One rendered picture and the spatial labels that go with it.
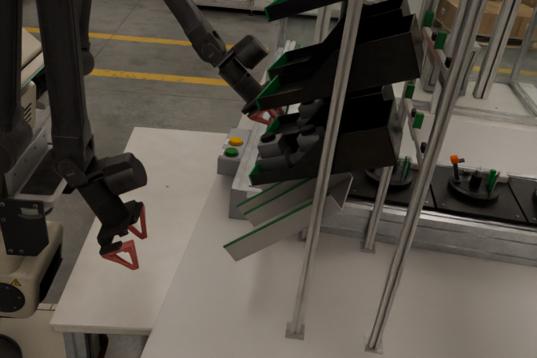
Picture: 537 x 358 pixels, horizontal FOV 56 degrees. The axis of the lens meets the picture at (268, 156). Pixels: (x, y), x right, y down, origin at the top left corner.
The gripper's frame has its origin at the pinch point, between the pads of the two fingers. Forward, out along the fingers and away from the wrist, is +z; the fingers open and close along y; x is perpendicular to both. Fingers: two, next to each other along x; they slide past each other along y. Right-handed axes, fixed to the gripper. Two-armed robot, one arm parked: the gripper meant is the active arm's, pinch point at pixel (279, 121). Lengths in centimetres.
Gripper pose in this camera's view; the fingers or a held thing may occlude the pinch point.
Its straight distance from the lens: 129.5
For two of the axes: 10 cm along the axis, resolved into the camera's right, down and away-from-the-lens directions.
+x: -6.8, 4.6, 5.7
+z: 6.8, 6.8, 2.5
